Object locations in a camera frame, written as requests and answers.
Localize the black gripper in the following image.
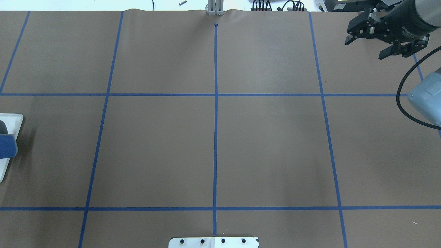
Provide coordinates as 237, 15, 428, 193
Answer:
345, 0, 431, 60

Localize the blue grey towel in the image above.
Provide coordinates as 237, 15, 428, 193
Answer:
0, 120, 18, 159

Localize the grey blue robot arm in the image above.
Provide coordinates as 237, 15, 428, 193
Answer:
345, 0, 441, 130

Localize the white towel rack tray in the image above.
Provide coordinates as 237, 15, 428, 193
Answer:
0, 113, 24, 182

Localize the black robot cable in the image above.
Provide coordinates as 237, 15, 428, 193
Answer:
396, 46, 441, 131

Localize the aluminium frame post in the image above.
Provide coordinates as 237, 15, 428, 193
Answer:
206, 0, 225, 16

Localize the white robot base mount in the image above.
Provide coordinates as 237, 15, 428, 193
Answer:
168, 237, 259, 248

